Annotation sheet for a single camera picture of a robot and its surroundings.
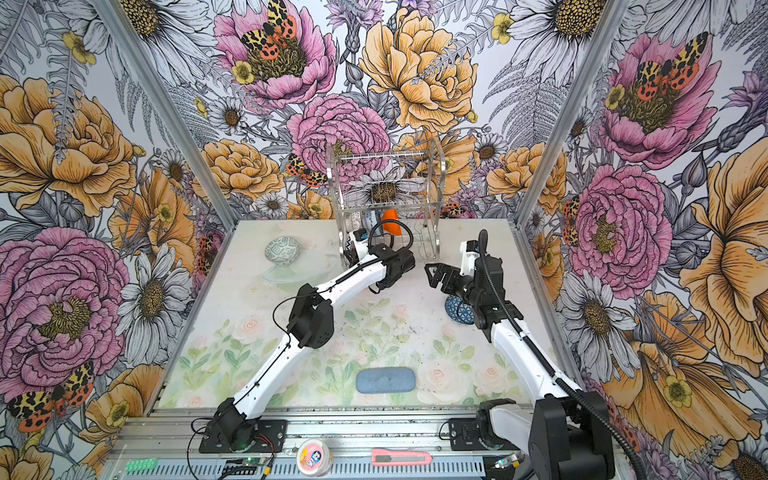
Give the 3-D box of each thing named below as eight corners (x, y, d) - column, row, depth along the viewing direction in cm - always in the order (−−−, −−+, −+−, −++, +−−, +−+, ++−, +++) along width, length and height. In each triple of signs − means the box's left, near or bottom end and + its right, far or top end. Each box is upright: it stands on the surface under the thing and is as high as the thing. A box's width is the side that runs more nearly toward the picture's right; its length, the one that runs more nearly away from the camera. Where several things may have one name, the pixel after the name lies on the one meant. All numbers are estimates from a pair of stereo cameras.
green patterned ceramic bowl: (265, 268, 109) (261, 260, 106) (273, 244, 117) (269, 236, 113) (295, 268, 109) (292, 260, 106) (302, 244, 117) (299, 236, 113)
